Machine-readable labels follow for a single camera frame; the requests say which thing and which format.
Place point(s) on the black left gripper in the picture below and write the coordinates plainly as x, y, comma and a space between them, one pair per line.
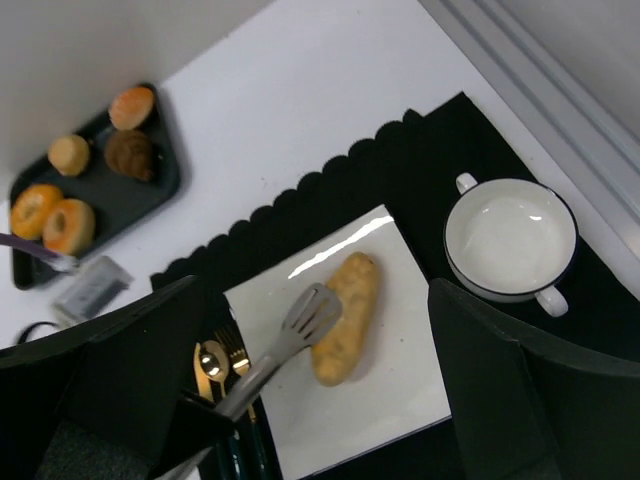
200, 425

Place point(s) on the grey metal tongs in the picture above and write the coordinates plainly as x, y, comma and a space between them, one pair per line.
311, 316

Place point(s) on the white square plate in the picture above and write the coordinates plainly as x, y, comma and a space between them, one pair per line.
397, 388

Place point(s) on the orange white-centred donut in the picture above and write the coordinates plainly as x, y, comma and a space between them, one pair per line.
70, 227

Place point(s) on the white two-handled soup bowl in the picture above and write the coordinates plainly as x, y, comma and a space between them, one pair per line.
510, 240

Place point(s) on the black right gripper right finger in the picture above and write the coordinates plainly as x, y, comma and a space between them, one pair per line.
526, 404

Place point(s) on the gold fork green handle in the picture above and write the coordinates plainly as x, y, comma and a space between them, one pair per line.
240, 364

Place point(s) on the black scalloped placemat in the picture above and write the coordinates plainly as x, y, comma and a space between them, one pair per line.
409, 166

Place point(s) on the gold spoon green handle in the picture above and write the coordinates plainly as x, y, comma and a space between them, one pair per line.
215, 364

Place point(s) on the black rectangular bread tray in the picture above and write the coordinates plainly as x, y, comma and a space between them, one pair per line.
118, 202

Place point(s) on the orange glazed donut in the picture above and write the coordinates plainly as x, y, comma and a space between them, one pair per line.
31, 209

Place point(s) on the orange sesame burger bun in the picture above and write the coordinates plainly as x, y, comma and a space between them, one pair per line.
131, 108

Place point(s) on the long yellow bread roll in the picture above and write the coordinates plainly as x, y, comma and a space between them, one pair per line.
338, 353

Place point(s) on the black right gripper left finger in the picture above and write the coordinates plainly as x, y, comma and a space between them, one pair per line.
119, 378

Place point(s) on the brown chocolate croissant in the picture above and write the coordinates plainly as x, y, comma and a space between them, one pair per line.
129, 153

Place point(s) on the small round tan bun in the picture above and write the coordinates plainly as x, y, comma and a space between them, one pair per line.
69, 155

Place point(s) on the gold knife green handle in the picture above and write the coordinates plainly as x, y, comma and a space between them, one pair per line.
202, 381

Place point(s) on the aluminium rail right side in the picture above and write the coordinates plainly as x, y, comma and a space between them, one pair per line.
596, 151

